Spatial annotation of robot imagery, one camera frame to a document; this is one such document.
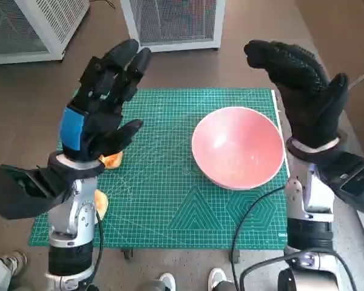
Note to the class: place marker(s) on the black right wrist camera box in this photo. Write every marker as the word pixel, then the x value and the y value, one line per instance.
pixel 352 179

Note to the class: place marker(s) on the long orange toy bread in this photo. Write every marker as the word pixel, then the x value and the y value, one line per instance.
pixel 113 160

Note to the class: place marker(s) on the wide white mesh cabinet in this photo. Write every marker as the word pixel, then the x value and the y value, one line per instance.
pixel 33 27

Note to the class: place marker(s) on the round toy bread bun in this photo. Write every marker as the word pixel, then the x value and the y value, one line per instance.
pixel 102 204

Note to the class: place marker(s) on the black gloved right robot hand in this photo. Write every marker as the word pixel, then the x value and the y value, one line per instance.
pixel 306 106

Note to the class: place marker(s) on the black table caster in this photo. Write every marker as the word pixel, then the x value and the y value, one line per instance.
pixel 127 254
pixel 235 256

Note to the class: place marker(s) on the white strip beside mat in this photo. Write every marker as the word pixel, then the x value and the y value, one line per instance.
pixel 276 106

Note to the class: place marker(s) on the seated person's shoe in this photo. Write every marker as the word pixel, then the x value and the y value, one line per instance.
pixel 15 260

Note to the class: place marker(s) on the narrow white mesh cabinet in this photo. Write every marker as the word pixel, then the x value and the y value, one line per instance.
pixel 176 21

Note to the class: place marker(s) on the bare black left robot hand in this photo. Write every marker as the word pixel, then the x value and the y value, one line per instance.
pixel 97 121

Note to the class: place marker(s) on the grey metal rod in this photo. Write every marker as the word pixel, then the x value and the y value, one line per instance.
pixel 358 81

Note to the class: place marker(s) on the person's white shoe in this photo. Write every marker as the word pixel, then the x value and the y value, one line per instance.
pixel 167 282
pixel 216 277

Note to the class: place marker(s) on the person's white left shoe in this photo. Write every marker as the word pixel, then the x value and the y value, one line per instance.
pixel 167 282

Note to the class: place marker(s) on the person's white right shoe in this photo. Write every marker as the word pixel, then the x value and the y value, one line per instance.
pixel 216 277

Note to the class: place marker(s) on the green cutting mat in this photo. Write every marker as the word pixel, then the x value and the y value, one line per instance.
pixel 163 197

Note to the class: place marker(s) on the pink bowl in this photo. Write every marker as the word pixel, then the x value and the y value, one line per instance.
pixel 236 148

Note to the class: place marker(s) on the person's right leg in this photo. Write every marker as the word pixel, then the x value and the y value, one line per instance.
pixel 226 286

